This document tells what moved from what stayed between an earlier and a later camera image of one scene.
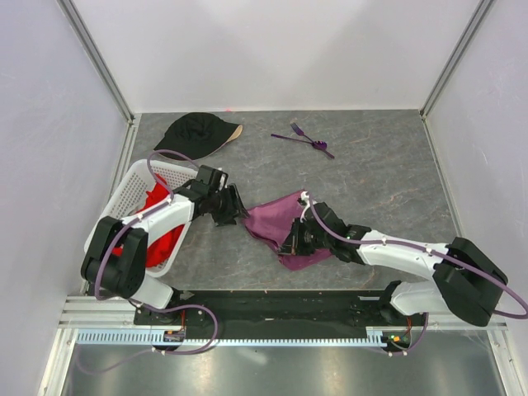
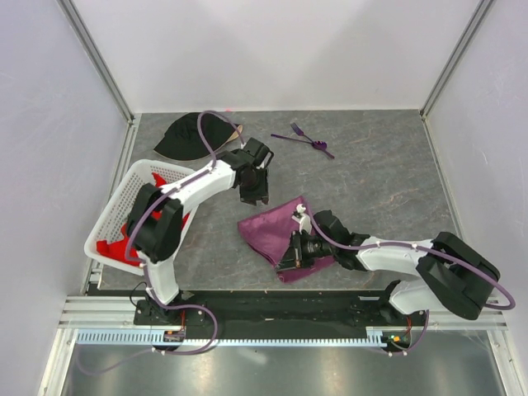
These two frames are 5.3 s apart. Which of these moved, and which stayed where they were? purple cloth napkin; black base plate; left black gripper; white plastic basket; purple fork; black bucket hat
Moved: left black gripper; purple cloth napkin
Stayed: black bucket hat; purple fork; black base plate; white plastic basket
